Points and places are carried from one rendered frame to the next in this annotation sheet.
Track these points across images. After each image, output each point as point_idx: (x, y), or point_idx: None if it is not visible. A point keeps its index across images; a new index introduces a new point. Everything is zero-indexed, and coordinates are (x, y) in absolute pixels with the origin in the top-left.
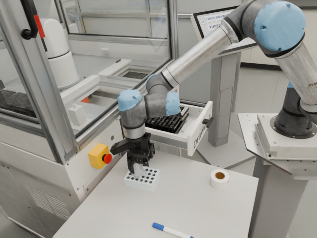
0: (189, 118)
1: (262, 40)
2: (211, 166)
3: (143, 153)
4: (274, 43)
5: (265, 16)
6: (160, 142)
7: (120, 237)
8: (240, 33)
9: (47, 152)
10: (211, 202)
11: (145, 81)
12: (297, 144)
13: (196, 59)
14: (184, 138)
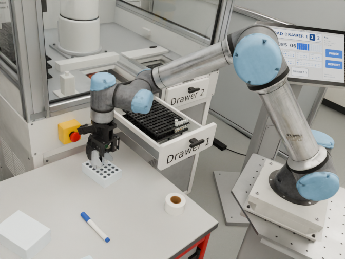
0: None
1: (234, 67)
2: (178, 190)
3: (102, 142)
4: (244, 74)
5: (241, 44)
6: (138, 145)
7: (47, 210)
8: None
9: (19, 105)
10: (151, 221)
11: None
12: (280, 205)
13: (186, 67)
14: (159, 148)
